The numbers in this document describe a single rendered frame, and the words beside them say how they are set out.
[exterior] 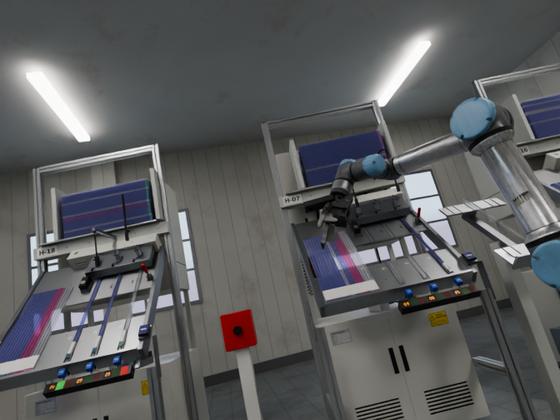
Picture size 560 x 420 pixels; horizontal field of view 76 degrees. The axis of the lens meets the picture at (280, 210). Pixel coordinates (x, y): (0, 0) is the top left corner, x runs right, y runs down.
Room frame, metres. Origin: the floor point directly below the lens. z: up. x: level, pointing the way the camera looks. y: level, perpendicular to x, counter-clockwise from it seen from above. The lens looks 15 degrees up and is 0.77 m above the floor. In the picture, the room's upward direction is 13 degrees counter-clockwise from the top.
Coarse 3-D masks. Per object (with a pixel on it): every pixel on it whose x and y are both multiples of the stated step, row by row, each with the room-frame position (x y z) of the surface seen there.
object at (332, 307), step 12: (444, 276) 1.58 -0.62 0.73; (456, 276) 1.59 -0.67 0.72; (468, 276) 1.60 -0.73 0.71; (396, 288) 1.57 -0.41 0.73; (420, 288) 1.60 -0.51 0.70; (444, 288) 1.63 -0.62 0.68; (336, 300) 1.56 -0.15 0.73; (348, 300) 1.56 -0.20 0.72; (360, 300) 1.58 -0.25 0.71; (372, 300) 1.59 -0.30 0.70; (384, 300) 1.60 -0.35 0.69; (396, 300) 1.62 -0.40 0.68; (336, 312) 1.60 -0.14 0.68
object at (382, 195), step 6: (372, 192) 2.08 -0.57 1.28; (378, 192) 2.07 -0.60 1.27; (384, 192) 2.06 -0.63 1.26; (390, 192) 2.05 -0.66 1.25; (396, 192) 2.04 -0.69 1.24; (402, 192) 2.04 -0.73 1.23; (354, 198) 2.06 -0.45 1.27; (360, 198) 2.05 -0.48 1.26; (366, 198) 2.04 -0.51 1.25; (372, 198) 2.03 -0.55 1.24; (378, 198) 2.03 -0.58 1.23; (384, 198) 2.04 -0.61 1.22; (402, 198) 2.06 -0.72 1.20; (354, 204) 2.02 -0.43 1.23; (360, 204) 2.03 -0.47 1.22
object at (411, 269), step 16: (416, 256) 1.73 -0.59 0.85; (432, 256) 1.72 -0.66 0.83; (448, 256) 1.71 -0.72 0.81; (384, 272) 1.68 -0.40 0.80; (400, 272) 1.67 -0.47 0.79; (416, 272) 1.65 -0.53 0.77; (432, 272) 1.64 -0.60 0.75; (448, 272) 1.61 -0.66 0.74; (320, 288) 1.66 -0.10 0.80; (384, 288) 1.61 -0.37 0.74
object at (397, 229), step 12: (408, 216) 1.99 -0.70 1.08; (300, 228) 2.04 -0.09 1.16; (312, 228) 2.02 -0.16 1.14; (336, 228) 1.99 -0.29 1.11; (348, 228) 1.98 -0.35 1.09; (372, 228) 1.95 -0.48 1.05; (384, 228) 1.93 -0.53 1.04; (396, 228) 1.92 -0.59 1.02; (420, 228) 1.89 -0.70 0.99; (300, 240) 1.95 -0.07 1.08; (360, 240) 1.88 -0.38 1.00; (372, 240) 1.87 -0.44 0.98; (384, 240) 1.87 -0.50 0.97
